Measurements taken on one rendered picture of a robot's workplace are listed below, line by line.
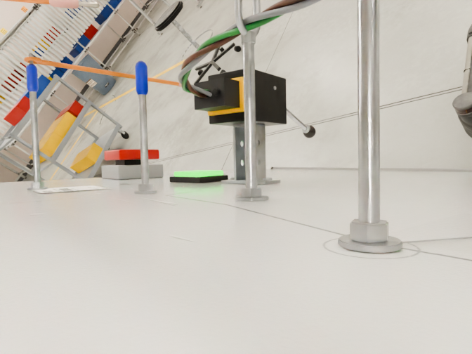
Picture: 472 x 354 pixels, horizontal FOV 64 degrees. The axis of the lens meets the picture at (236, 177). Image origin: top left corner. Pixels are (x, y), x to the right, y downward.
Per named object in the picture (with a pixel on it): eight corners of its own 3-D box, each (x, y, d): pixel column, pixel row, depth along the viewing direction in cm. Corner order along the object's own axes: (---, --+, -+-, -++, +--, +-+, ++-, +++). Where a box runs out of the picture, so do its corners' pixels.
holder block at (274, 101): (286, 124, 33) (286, 78, 33) (250, 120, 29) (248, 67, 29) (248, 127, 36) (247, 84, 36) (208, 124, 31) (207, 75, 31)
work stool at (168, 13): (199, 98, 360) (142, 45, 324) (200, 70, 403) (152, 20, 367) (244, 62, 337) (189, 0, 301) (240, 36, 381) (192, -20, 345)
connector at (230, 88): (260, 110, 31) (259, 86, 31) (223, 105, 27) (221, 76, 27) (231, 114, 33) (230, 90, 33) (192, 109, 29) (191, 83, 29)
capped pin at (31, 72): (52, 188, 31) (46, 55, 30) (38, 190, 29) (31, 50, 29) (36, 188, 31) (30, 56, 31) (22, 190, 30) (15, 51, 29)
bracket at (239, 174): (280, 182, 32) (279, 123, 32) (265, 184, 30) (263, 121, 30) (237, 181, 35) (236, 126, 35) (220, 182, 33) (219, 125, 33)
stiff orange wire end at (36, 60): (197, 88, 42) (197, 83, 42) (27, 61, 29) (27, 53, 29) (189, 89, 43) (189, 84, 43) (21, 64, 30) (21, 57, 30)
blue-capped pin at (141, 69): (161, 192, 25) (157, 61, 25) (143, 194, 24) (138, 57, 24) (147, 191, 26) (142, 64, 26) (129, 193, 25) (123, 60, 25)
